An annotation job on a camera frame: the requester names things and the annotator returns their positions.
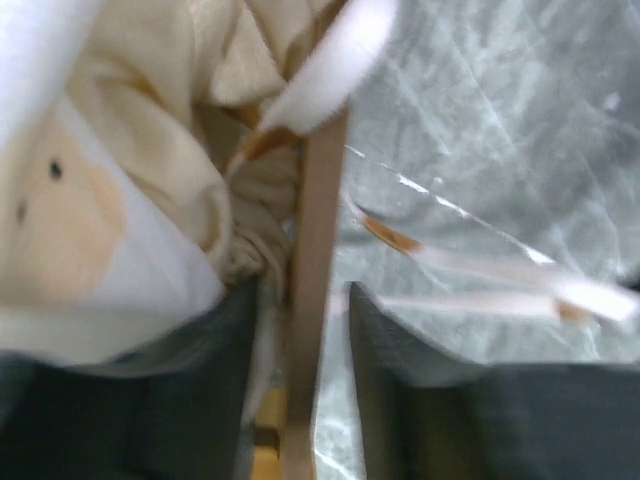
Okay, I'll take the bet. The bear print bed mattress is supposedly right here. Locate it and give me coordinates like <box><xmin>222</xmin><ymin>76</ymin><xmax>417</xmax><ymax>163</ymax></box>
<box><xmin>1</xmin><ymin>1</ymin><xmax>400</xmax><ymax>421</ymax></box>

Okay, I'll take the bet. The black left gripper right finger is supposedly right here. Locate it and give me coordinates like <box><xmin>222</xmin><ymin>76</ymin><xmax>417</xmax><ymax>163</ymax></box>
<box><xmin>348</xmin><ymin>283</ymin><xmax>639</xmax><ymax>479</ymax></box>

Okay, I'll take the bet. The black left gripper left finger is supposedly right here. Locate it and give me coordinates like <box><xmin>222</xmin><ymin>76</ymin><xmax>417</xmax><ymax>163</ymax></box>
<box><xmin>1</xmin><ymin>278</ymin><xmax>258</xmax><ymax>479</ymax></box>

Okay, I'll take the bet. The wooden pet bed frame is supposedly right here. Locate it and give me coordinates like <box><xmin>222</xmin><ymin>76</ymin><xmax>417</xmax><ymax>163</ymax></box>
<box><xmin>245</xmin><ymin>107</ymin><xmax>349</xmax><ymax>479</ymax></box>

